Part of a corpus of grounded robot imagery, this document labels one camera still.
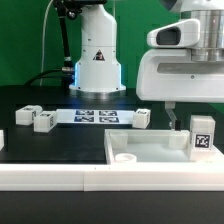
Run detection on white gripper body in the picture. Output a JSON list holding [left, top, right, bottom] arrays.
[[136, 49, 224, 103]]

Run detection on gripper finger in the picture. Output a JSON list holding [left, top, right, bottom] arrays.
[[165, 101, 181, 131]]

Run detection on white square table top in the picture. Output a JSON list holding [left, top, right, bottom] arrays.
[[104, 129, 224, 164]]

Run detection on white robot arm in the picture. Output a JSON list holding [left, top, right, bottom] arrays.
[[70, 0, 224, 129]]

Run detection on white U-shaped fence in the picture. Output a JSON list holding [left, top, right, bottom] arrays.
[[0, 129, 224, 192]]

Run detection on white marker sheet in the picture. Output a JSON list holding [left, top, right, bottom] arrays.
[[57, 109, 134, 124]]

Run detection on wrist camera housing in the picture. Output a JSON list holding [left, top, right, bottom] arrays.
[[147, 19, 200, 48]]

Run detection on black cable bundle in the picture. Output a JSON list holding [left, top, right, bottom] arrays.
[[23, 66, 75, 87]]

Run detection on white cable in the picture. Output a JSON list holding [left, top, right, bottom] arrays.
[[39, 0, 55, 87]]

